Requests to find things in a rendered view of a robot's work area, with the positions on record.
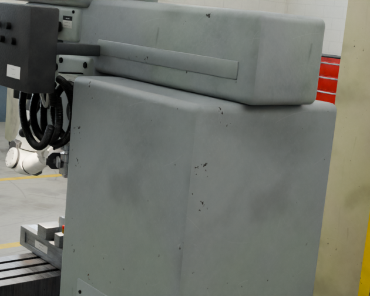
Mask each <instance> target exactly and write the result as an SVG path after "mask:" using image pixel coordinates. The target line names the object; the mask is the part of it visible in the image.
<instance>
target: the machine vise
mask: <svg viewBox="0 0 370 296"><path fill-rule="evenodd" d="M37 232H38V223H35V224H25V225H21V232H20V245H22V246H23V247H25V248H27V249H28V250H29V251H31V252H33V253H34V254H36V255H37V256H39V257H40V258H42V259H44V260H45V261H47V262H48V263H50V264H52V265H53V266H54V267H56V268H58V269H59V270H61V269H62V252H63V235H64V234H62V232H60V233H55V238H53V239H48V240H46V239H44V238H42V237H40V236H39V235H37Z"/></svg>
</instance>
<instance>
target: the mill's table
mask: <svg viewBox="0 0 370 296"><path fill-rule="evenodd" d="M60 279H61V270H59V269H58V268H56V267H54V266H53V265H52V264H50V263H48V262H47V261H45V260H44V259H42V258H40V257H39V256H37V255H36V254H34V253H25V254H17V255H10V256H5V257H0V296H60Z"/></svg>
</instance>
